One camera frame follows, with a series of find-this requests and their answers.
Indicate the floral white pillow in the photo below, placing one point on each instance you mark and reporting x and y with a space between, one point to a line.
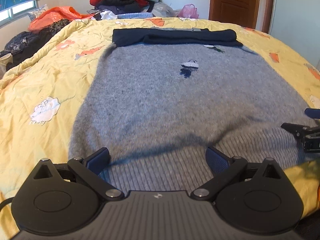
37 12

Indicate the light blue fleece blanket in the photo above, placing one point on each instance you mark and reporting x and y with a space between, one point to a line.
135 15

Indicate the grey and navy knit sweater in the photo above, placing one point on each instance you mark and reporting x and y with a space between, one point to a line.
160 98

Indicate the window with grey frame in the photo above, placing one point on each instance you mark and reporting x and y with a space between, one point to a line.
17 11

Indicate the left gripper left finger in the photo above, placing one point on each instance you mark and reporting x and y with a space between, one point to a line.
60 198

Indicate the yellow cartoon print quilt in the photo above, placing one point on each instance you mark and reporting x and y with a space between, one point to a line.
41 98

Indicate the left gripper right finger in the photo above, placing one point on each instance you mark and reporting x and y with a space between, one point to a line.
252 197

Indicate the pink plastic bag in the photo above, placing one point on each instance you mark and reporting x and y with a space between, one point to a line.
188 11

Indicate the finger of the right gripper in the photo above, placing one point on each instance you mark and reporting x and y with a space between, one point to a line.
299 131
313 113

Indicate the brown wooden door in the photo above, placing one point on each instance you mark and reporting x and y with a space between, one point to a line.
240 12

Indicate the clear plastic bag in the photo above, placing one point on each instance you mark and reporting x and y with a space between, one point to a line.
163 10

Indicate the orange plastic bag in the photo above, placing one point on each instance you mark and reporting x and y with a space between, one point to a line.
53 15

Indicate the dark patterned clothes heap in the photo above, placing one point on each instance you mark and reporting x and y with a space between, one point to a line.
25 44

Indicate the white crumpled cloth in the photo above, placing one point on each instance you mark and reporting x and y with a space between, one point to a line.
104 15

